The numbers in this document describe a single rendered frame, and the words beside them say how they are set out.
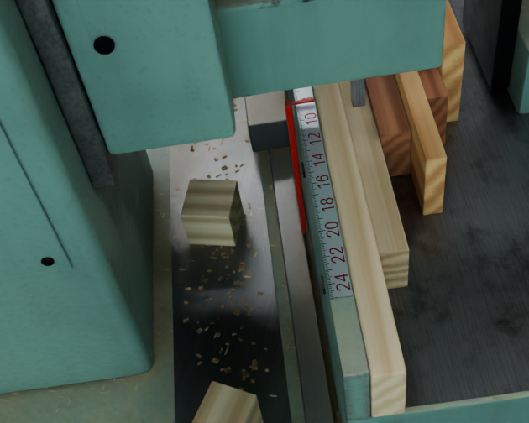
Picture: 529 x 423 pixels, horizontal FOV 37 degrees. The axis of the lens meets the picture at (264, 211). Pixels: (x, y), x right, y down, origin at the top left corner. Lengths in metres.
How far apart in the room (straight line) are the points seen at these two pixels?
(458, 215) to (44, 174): 0.28
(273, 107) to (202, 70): 0.28
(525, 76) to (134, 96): 0.30
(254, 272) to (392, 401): 0.24
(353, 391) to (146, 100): 0.20
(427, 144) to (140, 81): 0.20
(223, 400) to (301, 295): 0.12
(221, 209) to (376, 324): 0.25
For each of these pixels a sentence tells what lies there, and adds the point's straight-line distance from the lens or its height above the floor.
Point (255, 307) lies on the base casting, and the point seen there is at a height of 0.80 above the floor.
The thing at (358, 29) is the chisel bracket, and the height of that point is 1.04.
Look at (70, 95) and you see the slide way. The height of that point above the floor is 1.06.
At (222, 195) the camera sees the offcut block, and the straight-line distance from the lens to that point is 0.68.
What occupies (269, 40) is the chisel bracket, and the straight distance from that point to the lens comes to 0.49.
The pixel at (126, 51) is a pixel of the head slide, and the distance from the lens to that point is 0.45.
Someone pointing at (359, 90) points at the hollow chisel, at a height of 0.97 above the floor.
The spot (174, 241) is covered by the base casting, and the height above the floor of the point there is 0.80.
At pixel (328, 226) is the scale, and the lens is 0.49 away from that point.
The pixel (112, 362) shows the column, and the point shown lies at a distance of 0.62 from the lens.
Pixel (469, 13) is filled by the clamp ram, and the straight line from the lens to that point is 0.69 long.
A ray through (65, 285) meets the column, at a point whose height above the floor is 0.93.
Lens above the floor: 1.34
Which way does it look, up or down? 49 degrees down
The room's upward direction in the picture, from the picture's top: 10 degrees counter-clockwise
